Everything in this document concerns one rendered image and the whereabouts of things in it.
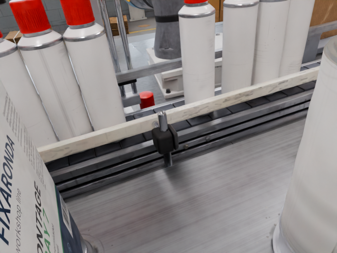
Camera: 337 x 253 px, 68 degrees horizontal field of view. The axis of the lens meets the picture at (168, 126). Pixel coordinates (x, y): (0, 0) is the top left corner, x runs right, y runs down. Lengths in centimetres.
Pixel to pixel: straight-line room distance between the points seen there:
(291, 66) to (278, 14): 11
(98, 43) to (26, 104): 12
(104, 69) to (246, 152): 22
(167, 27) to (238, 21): 27
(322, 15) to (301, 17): 40
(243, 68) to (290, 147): 15
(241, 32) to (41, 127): 32
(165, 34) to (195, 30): 30
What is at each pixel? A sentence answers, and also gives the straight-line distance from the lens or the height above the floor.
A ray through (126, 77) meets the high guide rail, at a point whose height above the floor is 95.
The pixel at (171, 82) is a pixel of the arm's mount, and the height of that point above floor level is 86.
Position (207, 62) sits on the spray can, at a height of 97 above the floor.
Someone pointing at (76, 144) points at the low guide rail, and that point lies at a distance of 37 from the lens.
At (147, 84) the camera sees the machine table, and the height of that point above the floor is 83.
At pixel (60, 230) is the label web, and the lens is 18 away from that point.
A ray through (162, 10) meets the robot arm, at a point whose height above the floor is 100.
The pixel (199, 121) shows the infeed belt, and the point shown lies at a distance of 41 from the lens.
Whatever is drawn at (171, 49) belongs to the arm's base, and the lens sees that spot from 64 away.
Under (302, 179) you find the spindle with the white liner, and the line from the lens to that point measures 19.
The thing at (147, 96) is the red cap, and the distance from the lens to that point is 54.
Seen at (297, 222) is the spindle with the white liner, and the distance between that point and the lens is 21.
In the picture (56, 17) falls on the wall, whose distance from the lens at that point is 581.
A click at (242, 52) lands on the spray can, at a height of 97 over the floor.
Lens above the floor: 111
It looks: 35 degrees down
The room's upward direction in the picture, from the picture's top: 7 degrees counter-clockwise
